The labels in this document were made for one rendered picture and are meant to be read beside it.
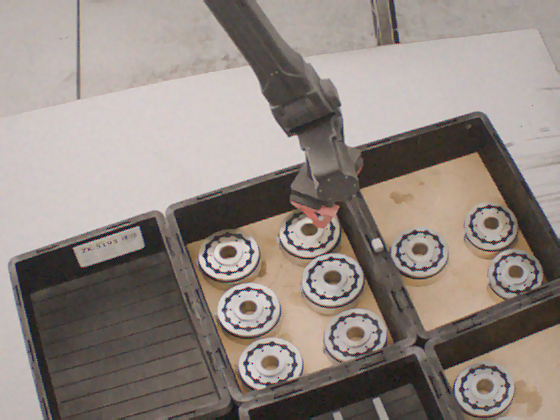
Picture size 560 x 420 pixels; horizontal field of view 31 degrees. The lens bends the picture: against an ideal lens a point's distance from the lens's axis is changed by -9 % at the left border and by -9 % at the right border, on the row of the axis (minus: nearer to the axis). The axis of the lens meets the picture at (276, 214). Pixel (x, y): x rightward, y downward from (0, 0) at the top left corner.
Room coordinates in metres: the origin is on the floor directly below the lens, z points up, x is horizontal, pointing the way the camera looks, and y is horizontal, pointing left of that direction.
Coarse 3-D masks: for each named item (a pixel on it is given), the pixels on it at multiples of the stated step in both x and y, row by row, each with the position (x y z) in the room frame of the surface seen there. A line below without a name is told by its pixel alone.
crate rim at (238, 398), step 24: (288, 168) 1.16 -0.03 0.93; (216, 192) 1.13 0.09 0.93; (168, 216) 1.09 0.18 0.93; (360, 216) 1.04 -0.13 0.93; (384, 264) 0.95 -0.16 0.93; (192, 288) 0.95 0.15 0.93; (216, 336) 0.85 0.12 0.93; (408, 336) 0.81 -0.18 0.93; (216, 360) 0.82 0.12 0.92; (360, 360) 0.78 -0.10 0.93; (288, 384) 0.75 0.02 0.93
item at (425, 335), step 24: (456, 120) 1.23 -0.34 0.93; (384, 144) 1.19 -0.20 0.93; (504, 144) 1.16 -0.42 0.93; (360, 192) 1.09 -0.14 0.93; (528, 192) 1.05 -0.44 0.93; (552, 240) 0.94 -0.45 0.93; (552, 288) 0.85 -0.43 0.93; (408, 312) 0.85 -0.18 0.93; (480, 312) 0.83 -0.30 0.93; (432, 336) 0.80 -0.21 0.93
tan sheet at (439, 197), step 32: (480, 160) 1.21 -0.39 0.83; (384, 192) 1.16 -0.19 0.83; (416, 192) 1.15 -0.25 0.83; (448, 192) 1.14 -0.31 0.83; (480, 192) 1.13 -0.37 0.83; (384, 224) 1.09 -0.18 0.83; (416, 224) 1.08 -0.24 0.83; (448, 224) 1.07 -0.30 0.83; (448, 256) 1.01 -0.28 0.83; (416, 288) 0.95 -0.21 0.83; (448, 288) 0.94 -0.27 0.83; (480, 288) 0.93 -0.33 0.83; (448, 320) 0.88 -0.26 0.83
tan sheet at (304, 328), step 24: (336, 216) 1.12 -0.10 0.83; (264, 240) 1.09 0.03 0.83; (264, 264) 1.04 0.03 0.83; (288, 264) 1.04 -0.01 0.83; (216, 288) 1.01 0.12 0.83; (288, 288) 0.99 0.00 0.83; (216, 312) 0.96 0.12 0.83; (288, 312) 0.94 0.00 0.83; (312, 312) 0.94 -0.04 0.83; (288, 336) 0.90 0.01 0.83; (312, 336) 0.89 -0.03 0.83; (312, 360) 0.84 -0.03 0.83; (240, 384) 0.82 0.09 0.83
